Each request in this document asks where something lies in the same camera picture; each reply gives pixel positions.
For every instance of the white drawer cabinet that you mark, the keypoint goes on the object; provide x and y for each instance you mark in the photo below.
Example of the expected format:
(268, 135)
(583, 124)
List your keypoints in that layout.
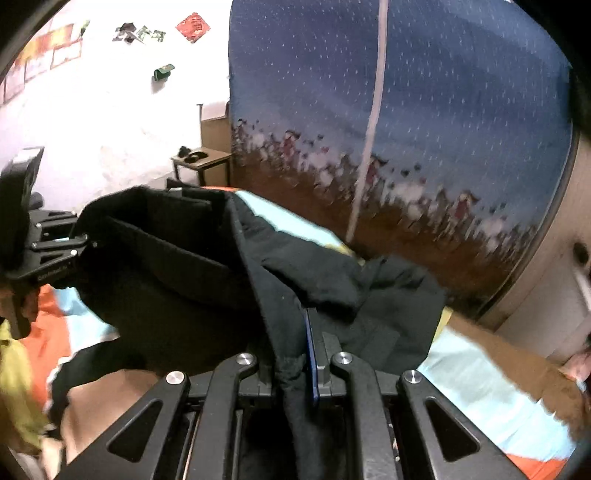
(554, 319)

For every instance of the colourful patchwork bed quilt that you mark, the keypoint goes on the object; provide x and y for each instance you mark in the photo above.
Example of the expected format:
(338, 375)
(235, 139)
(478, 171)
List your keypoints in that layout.
(524, 429)

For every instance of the dark paper wall cutouts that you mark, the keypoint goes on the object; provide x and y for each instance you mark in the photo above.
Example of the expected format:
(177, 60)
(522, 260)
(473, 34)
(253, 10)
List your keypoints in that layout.
(129, 33)

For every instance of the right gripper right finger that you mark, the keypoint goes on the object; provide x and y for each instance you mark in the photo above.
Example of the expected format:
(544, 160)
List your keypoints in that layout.
(397, 426)

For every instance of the person left hand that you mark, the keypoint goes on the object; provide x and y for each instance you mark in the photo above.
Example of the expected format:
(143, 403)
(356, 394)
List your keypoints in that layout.
(19, 309)

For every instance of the red diamond wall decoration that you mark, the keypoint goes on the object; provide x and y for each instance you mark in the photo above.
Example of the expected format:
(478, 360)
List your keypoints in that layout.
(193, 27)

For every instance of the blue fabric wardrobe cover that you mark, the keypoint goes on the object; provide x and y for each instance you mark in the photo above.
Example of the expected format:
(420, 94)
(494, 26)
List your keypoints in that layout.
(437, 131)

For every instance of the small wooden side table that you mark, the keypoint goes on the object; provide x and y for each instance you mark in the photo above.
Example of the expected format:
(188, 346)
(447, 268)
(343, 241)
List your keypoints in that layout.
(215, 158)

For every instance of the green wall hook holder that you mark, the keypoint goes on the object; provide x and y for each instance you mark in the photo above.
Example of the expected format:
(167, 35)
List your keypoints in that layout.
(162, 73)

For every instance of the black item on table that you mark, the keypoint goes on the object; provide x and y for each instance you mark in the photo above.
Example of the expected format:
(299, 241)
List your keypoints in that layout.
(191, 156)

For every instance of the black padded winter jacket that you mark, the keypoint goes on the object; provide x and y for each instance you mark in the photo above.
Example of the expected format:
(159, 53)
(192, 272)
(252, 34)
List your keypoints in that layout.
(189, 279)

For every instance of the wall posters at left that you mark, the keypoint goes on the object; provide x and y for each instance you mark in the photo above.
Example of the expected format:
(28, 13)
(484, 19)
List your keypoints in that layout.
(55, 44)

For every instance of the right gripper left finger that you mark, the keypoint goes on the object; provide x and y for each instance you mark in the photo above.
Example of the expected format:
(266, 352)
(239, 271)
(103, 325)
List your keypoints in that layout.
(182, 428)

